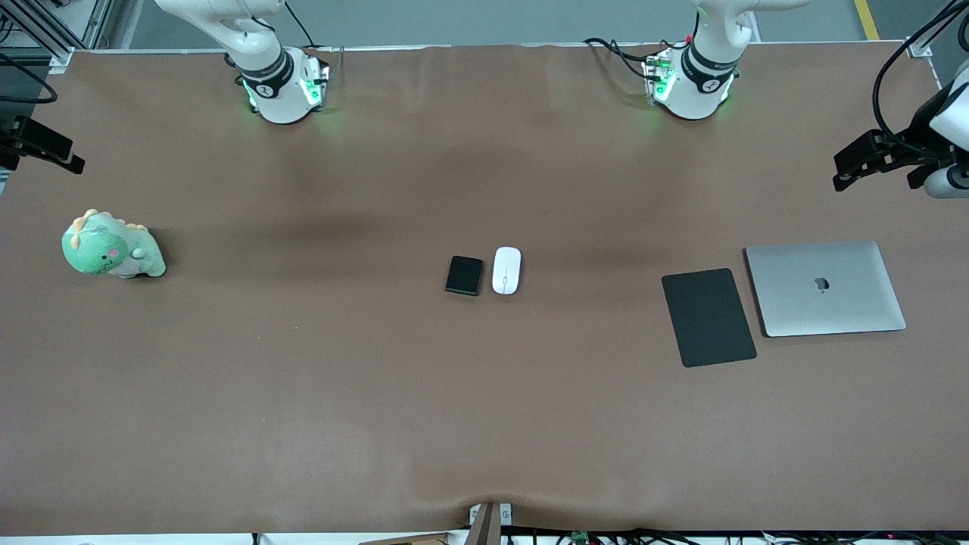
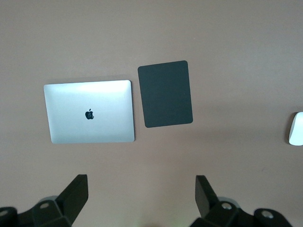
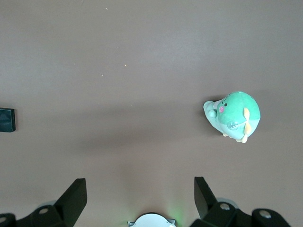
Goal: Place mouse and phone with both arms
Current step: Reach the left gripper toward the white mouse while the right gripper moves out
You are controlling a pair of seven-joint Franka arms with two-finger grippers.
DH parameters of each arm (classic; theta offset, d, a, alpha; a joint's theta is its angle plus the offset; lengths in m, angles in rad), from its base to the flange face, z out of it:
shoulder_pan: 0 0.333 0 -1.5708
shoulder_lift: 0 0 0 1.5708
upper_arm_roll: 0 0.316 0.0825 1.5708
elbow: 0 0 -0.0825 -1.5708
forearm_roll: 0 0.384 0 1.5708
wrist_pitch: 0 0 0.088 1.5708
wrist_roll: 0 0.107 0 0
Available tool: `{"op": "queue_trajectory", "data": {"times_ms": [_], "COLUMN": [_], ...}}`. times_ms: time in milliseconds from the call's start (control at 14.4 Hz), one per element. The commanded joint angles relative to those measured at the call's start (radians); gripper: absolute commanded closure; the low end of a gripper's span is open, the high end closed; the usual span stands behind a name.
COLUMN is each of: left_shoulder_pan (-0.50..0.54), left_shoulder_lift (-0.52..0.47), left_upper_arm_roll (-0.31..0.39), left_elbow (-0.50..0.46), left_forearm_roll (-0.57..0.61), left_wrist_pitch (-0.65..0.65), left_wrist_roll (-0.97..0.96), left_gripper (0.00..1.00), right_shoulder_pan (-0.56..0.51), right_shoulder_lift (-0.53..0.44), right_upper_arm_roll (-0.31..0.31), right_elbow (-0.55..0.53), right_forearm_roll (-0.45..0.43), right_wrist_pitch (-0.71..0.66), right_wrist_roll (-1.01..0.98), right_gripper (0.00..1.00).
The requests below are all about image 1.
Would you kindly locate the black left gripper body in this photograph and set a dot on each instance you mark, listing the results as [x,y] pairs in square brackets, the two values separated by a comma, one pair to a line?
[918,129]

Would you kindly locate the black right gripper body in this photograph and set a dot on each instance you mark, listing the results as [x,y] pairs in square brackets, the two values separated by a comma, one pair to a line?
[15,135]

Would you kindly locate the white computer mouse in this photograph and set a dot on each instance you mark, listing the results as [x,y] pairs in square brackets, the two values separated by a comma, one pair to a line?
[506,271]

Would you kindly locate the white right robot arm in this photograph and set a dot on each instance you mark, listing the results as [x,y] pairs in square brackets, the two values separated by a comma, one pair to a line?
[265,76]

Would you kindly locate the black mouse pad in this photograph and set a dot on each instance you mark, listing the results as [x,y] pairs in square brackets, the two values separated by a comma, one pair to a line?
[708,318]

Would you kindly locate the green plush dinosaur toy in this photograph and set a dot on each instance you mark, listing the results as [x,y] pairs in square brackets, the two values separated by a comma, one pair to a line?
[98,246]

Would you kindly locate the silver laptop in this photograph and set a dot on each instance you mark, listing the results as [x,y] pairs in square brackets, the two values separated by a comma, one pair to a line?
[825,303]

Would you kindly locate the brown table cover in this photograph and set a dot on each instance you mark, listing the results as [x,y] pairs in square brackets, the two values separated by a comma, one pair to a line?
[378,393]

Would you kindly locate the metal corner bracket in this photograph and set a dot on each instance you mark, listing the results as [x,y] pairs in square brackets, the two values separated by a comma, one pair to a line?
[921,50]

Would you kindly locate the aluminium frame profile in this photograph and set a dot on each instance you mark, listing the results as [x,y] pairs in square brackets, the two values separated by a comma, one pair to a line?
[38,26]

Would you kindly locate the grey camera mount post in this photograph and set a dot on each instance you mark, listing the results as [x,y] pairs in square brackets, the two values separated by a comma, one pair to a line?
[488,526]

